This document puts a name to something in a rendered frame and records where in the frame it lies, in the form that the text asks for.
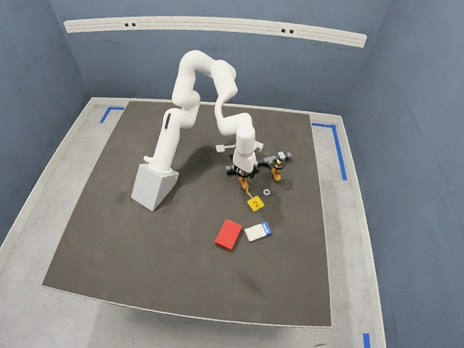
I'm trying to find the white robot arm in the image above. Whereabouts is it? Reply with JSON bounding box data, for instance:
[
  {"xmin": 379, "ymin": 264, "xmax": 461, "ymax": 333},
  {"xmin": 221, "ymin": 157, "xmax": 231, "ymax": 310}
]
[{"xmin": 144, "ymin": 51, "xmax": 263, "ymax": 174}]

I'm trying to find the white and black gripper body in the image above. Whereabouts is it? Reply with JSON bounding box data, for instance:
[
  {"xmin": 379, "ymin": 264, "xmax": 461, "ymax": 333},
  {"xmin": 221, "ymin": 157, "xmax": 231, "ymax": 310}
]
[{"xmin": 233, "ymin": 149, "xmax": 256, "ymax": 173}]

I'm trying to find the red flat block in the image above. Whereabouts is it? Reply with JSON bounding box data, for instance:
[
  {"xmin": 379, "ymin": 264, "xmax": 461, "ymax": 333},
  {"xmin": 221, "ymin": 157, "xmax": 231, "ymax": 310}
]
[{"xmin": 215, "ymin": 220, "xmax": 242, "ymax": 250}]

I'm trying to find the yellow number tag with chain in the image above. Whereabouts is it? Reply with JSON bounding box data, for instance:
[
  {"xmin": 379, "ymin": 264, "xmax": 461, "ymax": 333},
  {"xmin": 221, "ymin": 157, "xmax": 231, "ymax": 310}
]
[{"xmin": 248, "ymin": 196, "xmax": 264, "ymax": 211}]

